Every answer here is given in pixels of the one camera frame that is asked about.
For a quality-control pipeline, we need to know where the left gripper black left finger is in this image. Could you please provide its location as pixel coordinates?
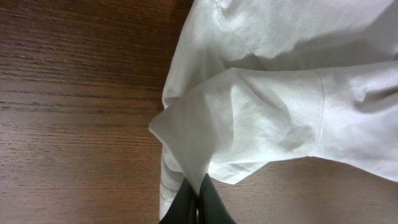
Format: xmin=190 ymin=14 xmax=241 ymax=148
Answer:
xmin=159 ymin=179 xmax=197 ymax=224

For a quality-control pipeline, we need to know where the white t-shirt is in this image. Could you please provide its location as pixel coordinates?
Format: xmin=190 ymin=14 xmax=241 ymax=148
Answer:
xmin=149 ymin=0 xmax=397 ymax=218

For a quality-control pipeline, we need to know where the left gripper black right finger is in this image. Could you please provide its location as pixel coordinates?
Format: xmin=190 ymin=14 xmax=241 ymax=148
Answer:
xmin=198 ymin=174 xmax=236 ymax=224

